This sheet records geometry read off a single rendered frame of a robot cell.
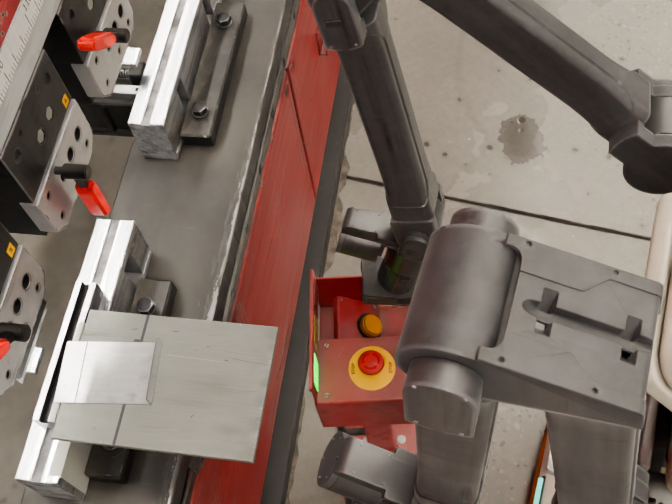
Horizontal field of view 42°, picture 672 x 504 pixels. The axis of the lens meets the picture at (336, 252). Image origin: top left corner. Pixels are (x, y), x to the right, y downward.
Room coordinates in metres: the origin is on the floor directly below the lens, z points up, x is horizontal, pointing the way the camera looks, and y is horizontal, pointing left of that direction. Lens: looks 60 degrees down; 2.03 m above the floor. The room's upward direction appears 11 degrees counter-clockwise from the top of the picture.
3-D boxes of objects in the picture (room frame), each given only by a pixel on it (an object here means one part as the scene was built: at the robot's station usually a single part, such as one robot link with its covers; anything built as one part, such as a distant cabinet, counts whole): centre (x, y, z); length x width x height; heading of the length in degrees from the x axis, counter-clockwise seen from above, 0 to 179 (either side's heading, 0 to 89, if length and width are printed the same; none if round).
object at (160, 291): (0.51, 0.32, 0.89); 0.30 x 0.05 x 0.03; 162
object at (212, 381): (0.45, 0.25, 1.00); 0.26 x 0.18 x 0.01; 72
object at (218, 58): (1.05, 0.14, 0.89); 0.30 x 0.05 x 0.03; 162
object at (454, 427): (0.19, -0.06, 1.40); 0.11 x 0.06 x 0.43; 153
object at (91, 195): (0.62, 0.28, 1.20); 0.04 x 0.02 x 0.10; 72
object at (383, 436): (0.54, -0.02, 0.39); 0.05 x 0.05 x 0.54; 81
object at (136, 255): (0.55, 0.37, 0.92); 0.39 x 0.06 x 0.10; 162
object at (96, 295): (0.52, 0.38, 0.99); 0.20 x 0.03 x 0.03; 162
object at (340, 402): (0.54, -0.02, 0.75); 0.20 x 0.16 x 0.18; 171
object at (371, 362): (0.50, -0.02, 0.79); 0.04 x 0.04 x 0.04
